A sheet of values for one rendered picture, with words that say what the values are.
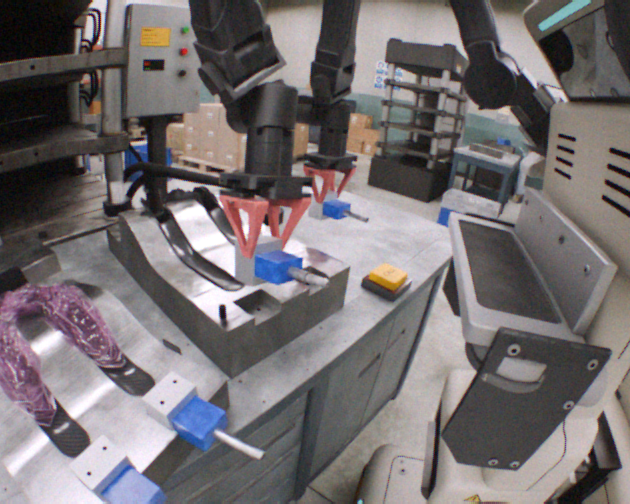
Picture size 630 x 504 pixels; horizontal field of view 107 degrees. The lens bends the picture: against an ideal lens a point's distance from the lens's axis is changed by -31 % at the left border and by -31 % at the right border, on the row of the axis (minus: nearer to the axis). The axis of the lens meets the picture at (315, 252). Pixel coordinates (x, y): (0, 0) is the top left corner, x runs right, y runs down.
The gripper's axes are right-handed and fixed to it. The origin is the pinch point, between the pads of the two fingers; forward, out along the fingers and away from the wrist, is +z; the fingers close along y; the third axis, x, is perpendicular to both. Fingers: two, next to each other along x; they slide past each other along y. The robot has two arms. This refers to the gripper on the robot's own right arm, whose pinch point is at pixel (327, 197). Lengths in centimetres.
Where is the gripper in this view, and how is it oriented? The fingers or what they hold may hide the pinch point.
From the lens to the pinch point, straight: 70.5
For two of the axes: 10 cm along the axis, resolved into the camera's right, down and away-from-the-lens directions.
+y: -6.4, 2.9, -7.1
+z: -0.9, 8.9, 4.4
